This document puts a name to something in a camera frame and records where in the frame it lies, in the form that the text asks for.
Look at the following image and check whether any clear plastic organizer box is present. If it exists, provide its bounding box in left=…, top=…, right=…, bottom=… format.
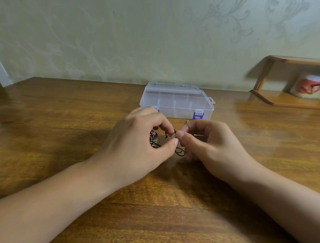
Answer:
left=139, top=82, right=216, bottom=120

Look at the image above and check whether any wooden shelf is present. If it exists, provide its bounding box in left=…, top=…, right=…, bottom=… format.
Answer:
left=250, top=55, right=320, bottom=109

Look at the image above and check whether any person's right hand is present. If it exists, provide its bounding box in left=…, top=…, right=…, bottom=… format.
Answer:
left=175, top=119, right=262, bottom=185

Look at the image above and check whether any white printed mug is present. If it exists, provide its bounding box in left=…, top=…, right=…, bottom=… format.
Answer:
left=290, top=73, right=320, bottom=99

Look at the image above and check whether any person's left forearm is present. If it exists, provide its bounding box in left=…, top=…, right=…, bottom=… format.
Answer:
left=0, top=156, right=121, bottom=243

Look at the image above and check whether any person's right forearm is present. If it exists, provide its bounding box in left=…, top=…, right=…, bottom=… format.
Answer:
left=232, top=165, right=320, bottom=243

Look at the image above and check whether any person's left hand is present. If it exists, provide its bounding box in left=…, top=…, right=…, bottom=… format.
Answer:
left=92, top=106, right=179, bottom=190

